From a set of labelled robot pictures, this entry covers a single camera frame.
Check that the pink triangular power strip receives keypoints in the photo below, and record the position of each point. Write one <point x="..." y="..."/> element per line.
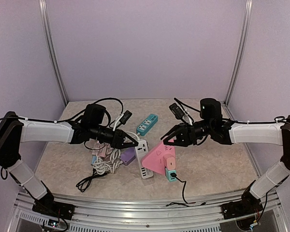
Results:
<point x="154" y="159"/>

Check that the teal power strip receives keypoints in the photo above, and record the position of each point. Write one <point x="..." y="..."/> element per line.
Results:
<point x="147" y="125"/>

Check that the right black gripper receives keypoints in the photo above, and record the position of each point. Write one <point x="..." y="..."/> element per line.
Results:
<point x="186" y="137"/>

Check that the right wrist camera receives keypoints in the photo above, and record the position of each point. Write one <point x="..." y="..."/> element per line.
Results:
<point x="180" y="112"/>

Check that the aluminium corner post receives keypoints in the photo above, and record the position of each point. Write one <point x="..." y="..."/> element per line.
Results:
<point x="51" y="51"/>
<point x="240" y="51"/>

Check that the aluminium front frame rail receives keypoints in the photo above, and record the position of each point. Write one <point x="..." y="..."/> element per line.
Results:
<point x="122" y="215"/>

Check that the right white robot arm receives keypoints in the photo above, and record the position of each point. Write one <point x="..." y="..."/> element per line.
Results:
<point x="229" y="132"/>

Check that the left aluminium corner post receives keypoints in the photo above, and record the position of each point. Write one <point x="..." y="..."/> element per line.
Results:
<point x="51" y="51"/>

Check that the teal plug adapter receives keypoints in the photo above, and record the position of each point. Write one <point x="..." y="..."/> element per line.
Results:
<point x="170" y="175"/>

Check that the purple power strip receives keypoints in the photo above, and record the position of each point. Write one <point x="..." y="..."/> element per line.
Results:
<point x="128" y="156"/>

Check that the light blue small plug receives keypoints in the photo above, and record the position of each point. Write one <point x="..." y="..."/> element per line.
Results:
<point x="94" y="158"/>

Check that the white power strip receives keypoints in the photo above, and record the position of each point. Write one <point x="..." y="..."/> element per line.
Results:
<point x="140" y="151"/>

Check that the pink small plug adapter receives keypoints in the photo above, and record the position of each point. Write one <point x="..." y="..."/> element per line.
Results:
<point x="101" y="150"/>

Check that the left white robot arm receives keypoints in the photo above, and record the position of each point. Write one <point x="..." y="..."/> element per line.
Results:
<point x="15" y="130"/>

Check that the right aluminium corner post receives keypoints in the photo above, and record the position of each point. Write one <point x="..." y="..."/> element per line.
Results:
<point x="240" y="51"/>

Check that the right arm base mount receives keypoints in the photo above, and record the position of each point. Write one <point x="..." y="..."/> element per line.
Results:
<point x="240" y="208"/>

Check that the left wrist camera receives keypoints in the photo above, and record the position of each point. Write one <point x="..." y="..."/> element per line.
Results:
<point x="122" y="119"/>

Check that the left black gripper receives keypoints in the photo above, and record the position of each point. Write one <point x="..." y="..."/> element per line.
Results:
<point x="117" y="140"/>

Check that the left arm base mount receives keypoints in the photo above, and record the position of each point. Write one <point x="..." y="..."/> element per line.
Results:
<point x="56" y="209"/>

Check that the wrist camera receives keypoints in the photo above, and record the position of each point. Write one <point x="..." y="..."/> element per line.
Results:
<point x="122" y="119"/>
<point x="180" y="112"/>

